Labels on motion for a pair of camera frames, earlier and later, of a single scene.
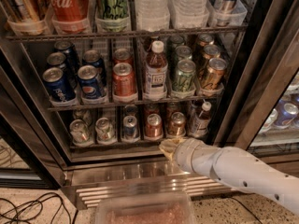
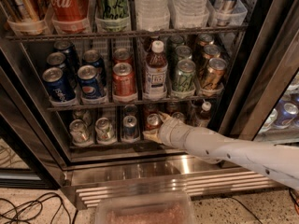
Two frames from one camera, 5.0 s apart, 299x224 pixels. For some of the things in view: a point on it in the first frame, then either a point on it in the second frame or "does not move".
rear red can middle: x=122 y=55 does not move
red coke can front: x=153 y=126 does not move
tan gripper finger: x=167 y=146 → x=164 y=117
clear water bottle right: x=189 y=6 does not move
